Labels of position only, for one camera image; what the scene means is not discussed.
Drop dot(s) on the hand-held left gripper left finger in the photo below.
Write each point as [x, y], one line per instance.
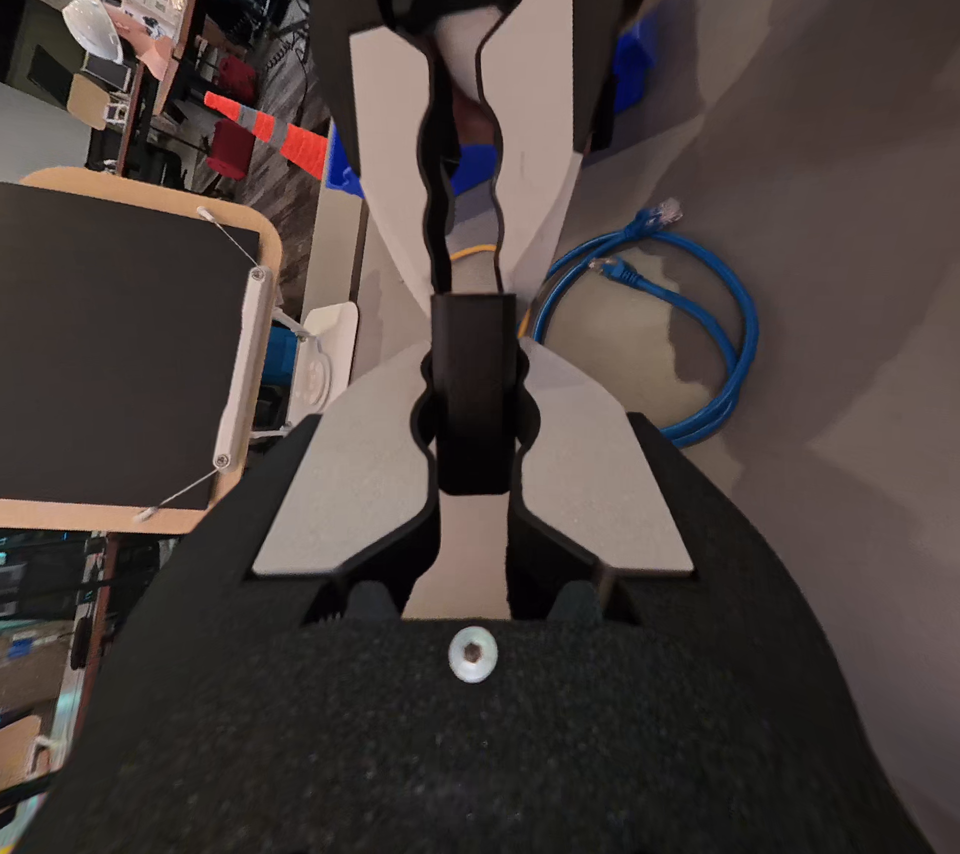
[352, 479]

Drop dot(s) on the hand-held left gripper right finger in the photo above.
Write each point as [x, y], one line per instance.
[600, 487]

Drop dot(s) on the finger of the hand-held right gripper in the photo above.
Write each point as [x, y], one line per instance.
[390, 119]
[536, 119]

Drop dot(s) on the black ethernet adapter box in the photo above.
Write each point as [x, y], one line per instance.
[472, 404]

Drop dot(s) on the orange traffic cone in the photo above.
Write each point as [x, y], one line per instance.
[300, 146]

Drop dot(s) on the teal blue box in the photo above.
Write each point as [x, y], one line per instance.
[281, 359]

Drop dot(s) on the red chair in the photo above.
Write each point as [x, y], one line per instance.
[229, 153]

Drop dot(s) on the white hard hat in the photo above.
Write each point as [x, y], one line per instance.
[90, 29]

